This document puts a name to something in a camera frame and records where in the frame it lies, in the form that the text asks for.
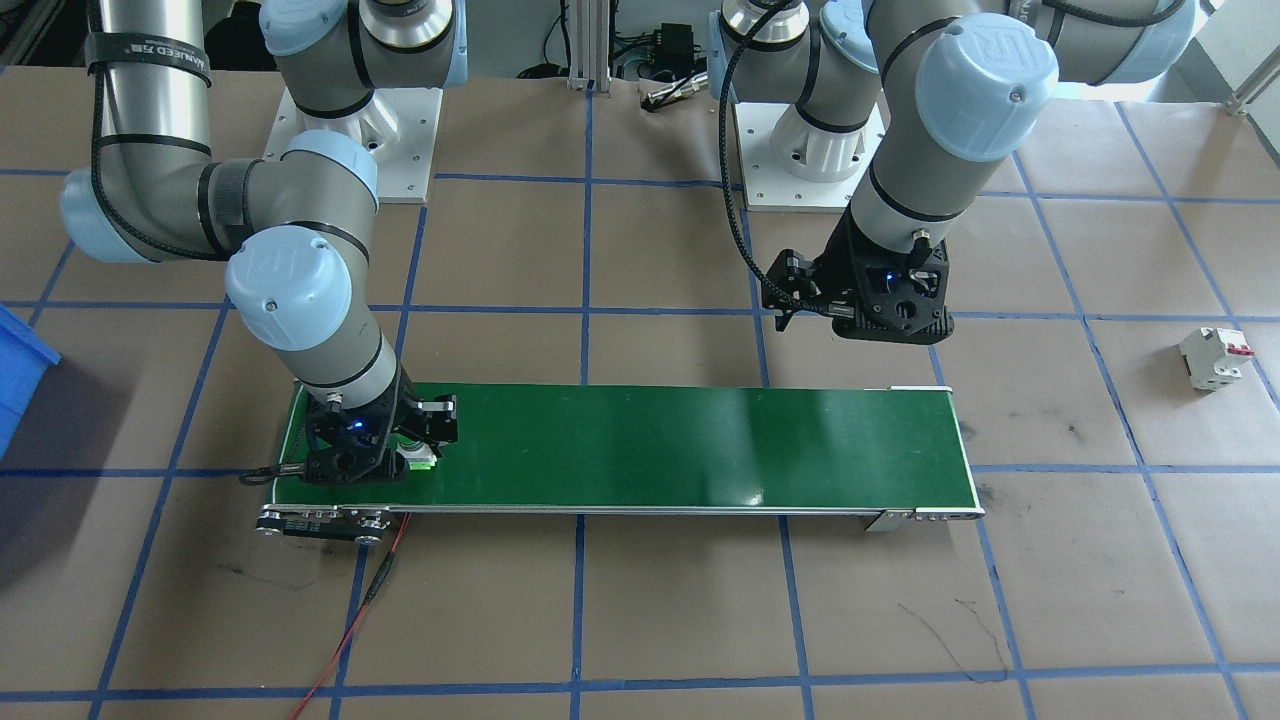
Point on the green push button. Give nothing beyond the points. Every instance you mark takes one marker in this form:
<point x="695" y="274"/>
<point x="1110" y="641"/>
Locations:
<point x="420" y="460"/>

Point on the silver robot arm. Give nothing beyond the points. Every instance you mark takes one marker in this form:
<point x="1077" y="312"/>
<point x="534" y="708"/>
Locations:
<point x="150" y="120"/>
<point x="960" y="90"/>

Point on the green conveyor belt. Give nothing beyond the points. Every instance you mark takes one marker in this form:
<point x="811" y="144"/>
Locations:
<point x="650" y="450"/>

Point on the silver metal plug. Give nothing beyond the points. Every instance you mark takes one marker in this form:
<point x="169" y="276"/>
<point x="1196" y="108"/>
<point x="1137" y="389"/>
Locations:
<point x="675" y="93"/>

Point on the white red circuit breaker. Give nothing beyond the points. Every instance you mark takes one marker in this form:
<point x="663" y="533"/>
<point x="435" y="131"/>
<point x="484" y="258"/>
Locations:
<point x="1210" y="362"/>

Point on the blue plastic bin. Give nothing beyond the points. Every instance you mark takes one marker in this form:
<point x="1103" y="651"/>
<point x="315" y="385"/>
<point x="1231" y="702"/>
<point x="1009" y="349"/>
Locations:
<point x="20" y="380"/>

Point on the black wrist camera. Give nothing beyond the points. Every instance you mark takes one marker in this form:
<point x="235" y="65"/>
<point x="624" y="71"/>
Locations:
<point x="438" y="418"/>
<point x="795" y="280"/>

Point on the white square base plate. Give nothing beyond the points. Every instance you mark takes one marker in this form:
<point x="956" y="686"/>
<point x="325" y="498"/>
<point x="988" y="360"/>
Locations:
<point x="760" y="190"/>
<point x="410" y="170"/>

